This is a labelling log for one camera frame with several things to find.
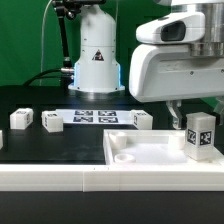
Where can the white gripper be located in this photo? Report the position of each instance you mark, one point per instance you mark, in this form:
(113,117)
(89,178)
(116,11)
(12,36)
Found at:
(164,68)

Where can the white square tabletop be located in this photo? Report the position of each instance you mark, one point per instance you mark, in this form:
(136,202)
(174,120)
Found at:
(150,147)

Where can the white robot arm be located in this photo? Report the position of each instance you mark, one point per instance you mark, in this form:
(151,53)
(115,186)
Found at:
(97,71)

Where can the white U-shaped obstacle fence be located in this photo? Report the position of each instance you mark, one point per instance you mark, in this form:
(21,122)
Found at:
(191,176)

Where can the fiducial tag sheet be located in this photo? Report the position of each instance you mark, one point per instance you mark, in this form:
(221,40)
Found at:
(97,117)

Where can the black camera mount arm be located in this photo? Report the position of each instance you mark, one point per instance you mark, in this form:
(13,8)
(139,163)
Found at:
(68,9)

